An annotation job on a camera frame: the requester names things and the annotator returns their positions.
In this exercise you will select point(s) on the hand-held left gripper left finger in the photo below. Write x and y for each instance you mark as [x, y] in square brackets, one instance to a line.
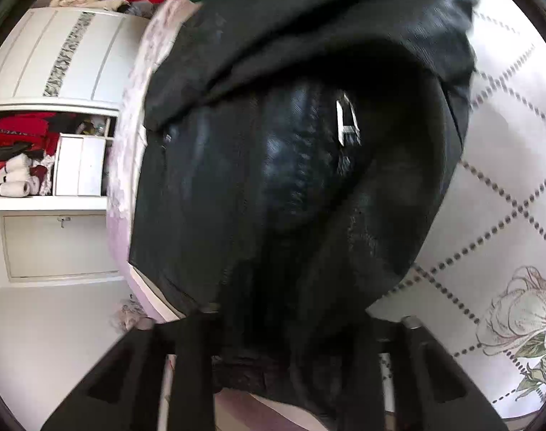
[194, 350]

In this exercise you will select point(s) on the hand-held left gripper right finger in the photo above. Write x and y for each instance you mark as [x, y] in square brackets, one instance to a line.
[368, 359]

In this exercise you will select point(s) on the black leather jacket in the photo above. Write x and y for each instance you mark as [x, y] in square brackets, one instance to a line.
[273, 152]

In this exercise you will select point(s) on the red folded clothes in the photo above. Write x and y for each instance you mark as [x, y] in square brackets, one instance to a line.
[17, 132]

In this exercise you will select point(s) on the fuzzy grey slipper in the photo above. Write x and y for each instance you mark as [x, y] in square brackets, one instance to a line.
[129, 314]

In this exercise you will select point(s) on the white quilted floral bedsheet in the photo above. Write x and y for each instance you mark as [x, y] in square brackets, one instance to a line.
[501, 197]

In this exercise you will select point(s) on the white storage box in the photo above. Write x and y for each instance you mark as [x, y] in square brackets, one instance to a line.
[80, 166]

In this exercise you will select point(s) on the small bottles on shelf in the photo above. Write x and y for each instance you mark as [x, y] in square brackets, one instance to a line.
[92, 126]

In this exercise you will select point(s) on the white rolled socks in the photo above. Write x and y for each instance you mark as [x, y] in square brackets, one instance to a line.
[10, 179]

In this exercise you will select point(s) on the white wardrobe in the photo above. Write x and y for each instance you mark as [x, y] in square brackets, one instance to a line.
[48, 76]

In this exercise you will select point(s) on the beige bundle atop wardrobe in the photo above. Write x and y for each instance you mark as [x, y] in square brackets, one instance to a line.
[98, 3]

